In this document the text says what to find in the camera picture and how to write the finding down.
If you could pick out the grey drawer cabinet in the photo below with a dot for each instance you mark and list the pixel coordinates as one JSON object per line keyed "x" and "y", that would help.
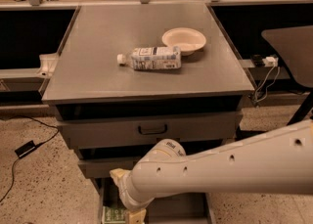
{"x": 132, "y": 75}

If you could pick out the grey middle drawer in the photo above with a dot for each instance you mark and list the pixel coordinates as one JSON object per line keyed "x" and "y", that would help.
{"x": 99, "y": 165}

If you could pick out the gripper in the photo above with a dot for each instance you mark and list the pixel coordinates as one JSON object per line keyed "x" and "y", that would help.
{"x": 124, "y": 191}

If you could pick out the green jalapeno chip bag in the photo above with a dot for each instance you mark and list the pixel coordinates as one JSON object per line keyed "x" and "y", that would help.
{"x": 113, "y": 215}

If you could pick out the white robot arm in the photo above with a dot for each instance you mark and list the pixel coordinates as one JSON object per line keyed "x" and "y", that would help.
{"x": 275, "y": 162}

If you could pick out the white paper bowl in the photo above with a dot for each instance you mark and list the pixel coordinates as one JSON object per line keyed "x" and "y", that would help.
{"x": 187, "y": 39}

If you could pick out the black power adapter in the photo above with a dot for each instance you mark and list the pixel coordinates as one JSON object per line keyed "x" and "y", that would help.
{"x": 25, "y": 149}

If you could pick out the white power strip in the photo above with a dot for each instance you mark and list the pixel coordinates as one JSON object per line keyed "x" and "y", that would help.
{"x": 260, "y": 61}

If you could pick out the grey bottom drawer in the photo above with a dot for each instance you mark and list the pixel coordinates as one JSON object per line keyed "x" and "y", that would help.
{"x": 180, "y": 209}

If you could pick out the plastic water bottle with label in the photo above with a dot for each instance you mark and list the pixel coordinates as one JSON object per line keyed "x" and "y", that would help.
{"x": 151, "y": 58}

